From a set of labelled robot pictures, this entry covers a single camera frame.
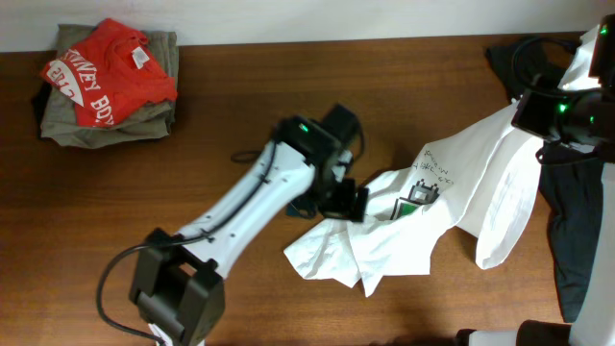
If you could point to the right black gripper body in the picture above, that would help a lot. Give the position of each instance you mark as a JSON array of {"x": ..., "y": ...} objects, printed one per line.
[{"x": 561, "y": 119}]

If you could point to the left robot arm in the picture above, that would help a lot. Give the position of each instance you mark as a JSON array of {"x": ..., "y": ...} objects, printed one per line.
[{"x": 178, "y": 286}]

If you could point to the white t-shirt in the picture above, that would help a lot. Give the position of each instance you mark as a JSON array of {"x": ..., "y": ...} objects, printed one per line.
[{"x": 483, "y": 179}]

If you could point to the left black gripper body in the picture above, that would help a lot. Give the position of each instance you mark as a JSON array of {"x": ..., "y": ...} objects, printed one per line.
[{"x": 332, "y": 192}]

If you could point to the olive folded garment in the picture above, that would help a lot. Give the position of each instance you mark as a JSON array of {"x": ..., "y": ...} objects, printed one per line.
[{"x": 55, "y": 112}]

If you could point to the dark navy garment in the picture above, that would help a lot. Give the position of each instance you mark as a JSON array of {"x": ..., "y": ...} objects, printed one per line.
[{"x": 573, "y": 191}]

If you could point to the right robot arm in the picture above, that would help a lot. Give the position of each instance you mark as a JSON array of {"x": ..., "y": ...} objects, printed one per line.
[{"x": 592, "y": 70}]

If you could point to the red folded t-shirt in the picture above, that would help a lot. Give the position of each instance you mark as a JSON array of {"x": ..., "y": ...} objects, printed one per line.
[{"x": 109, "y": 75}]

